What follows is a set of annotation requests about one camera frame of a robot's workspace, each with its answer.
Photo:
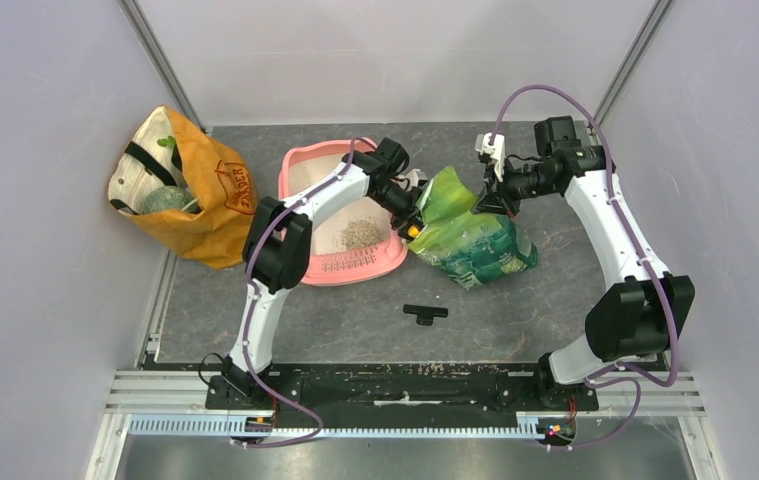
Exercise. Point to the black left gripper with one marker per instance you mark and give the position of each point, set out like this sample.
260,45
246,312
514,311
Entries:
413,214

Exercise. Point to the beige cat litter pile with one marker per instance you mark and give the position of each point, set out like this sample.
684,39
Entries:
361,233

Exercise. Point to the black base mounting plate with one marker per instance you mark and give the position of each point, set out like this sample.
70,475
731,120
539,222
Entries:
403,395

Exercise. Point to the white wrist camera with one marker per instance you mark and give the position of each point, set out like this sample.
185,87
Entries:
490,148
414,179

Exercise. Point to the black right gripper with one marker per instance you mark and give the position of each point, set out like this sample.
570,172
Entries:
494,204

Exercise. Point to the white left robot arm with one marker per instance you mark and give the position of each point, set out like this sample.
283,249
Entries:
278,248

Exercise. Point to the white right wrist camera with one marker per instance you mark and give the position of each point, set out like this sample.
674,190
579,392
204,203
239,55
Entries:
490,148

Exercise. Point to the pink plastic litter box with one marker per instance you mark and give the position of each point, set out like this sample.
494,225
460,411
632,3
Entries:
329,263

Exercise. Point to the green cat litter bag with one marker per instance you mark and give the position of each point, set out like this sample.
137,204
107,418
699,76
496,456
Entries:
471,249

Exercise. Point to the orange paper tote bag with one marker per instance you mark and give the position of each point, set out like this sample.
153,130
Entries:
168,149

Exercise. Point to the white slotted cable duct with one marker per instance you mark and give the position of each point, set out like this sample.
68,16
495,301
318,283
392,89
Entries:
254,427

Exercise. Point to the black bag clip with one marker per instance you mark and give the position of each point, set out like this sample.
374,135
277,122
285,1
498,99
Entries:
425,315

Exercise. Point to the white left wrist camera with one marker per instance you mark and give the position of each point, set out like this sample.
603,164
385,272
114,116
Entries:
414,179

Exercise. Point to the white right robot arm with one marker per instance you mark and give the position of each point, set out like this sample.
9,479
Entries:
645,306

